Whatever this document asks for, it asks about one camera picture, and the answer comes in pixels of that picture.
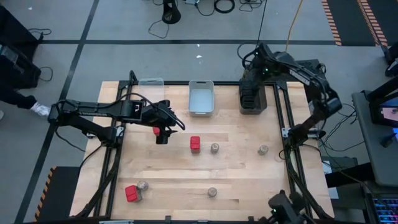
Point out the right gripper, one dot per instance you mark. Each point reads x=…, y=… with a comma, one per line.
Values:
x=258, y=63

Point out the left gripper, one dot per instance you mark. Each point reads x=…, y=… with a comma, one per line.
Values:
x=155, y=112

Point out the red-lidded paprika tin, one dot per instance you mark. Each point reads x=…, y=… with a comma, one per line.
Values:
x=195, y=141
x=156, y=131
x=132, y=193

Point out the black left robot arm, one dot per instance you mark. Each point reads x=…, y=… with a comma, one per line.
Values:
x=93, y=109

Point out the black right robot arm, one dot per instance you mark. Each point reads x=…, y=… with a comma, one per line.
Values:
x=326, y=102

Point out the black plastic bin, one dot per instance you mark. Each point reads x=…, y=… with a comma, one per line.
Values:
x=262, y=102

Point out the grey plastic bin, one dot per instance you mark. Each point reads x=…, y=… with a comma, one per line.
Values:
x=201, y=99

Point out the clear plastic bin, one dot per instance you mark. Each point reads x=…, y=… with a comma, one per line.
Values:
x=151, y=88

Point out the black floor stand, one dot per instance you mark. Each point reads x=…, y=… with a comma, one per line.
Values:
x=171, y=14

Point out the black mat orange striped edge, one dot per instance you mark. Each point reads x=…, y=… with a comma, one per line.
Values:
x=351, y=21
x=62, y=193

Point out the person's shoe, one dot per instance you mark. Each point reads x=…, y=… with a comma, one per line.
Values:
x=41, y=109

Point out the black chair base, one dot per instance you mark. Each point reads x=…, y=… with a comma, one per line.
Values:
x=392, y=59

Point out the black monitor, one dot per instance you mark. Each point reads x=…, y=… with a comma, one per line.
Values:
x=385, y=109

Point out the grey desk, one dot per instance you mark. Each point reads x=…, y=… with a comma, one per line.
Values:
x=373, y=149

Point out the person's leg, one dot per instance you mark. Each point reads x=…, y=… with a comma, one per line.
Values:
x=15, y=98

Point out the black equipment case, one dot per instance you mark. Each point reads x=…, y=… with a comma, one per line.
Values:
x=18, y=71
x=15, y=28

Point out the backlit keyboard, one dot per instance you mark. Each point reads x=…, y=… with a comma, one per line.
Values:
x=387, y=211

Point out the black metal table frame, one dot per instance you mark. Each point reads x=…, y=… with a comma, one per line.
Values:
x=276, y=102

